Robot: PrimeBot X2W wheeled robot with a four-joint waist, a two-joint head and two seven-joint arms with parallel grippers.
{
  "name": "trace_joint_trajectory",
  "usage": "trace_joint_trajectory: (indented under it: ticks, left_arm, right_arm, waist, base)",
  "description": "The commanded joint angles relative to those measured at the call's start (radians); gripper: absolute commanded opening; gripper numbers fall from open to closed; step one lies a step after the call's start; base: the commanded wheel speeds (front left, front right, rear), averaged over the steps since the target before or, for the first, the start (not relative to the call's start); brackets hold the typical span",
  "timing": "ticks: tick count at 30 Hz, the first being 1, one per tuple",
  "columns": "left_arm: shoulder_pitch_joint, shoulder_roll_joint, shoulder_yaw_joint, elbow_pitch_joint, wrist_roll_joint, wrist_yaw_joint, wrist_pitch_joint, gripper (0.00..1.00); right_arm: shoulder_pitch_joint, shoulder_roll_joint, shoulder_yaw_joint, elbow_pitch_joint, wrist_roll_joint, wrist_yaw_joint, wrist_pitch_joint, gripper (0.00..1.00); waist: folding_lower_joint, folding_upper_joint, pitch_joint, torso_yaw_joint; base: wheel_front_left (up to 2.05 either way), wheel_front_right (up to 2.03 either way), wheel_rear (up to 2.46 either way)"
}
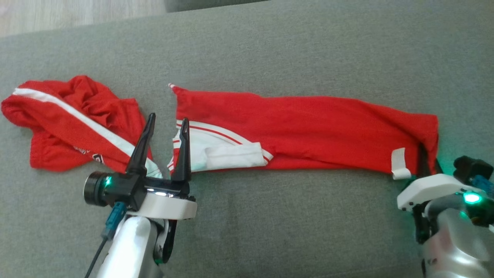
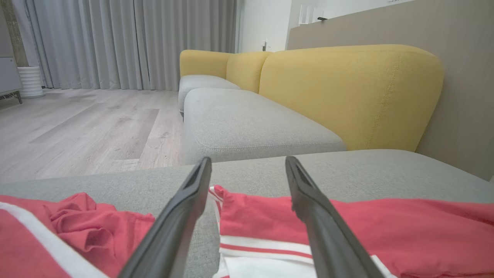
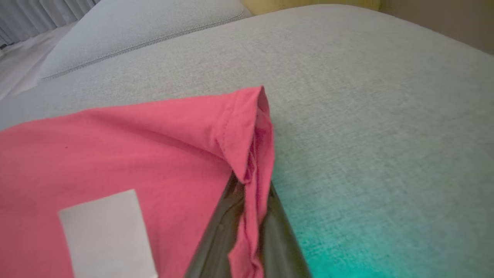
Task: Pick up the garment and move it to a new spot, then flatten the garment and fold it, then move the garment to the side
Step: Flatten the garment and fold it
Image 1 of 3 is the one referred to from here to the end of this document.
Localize red Bulls 23 jersey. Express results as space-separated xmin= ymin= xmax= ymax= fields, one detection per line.
xmin=167 ymin=83 xmax=440 ymax=180

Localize medium grey sofa seat cushion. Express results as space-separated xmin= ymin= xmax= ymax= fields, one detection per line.
xmin=164 ymin=0 xmax=271 ymax=13

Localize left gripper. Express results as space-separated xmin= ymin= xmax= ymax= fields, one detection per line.
xmin=111 ymin=113 xmax=198 ymax=221

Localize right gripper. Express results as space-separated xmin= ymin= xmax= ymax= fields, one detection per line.
xmin=397 ymin=144 xmax=470 ymax=212

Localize right camera cable teal plug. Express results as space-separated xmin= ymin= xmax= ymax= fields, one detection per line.
xmin=472 ymin=175 xmax=494 ymax=194

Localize red shorts with white stripe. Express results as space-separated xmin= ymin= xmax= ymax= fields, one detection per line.
xmin=1 ymin=75 xmax=163 ymax=179

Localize large grey sofa seat cushion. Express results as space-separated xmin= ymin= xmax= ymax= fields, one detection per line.
xmin=0 ymin=0 xmax=494 ymax=278

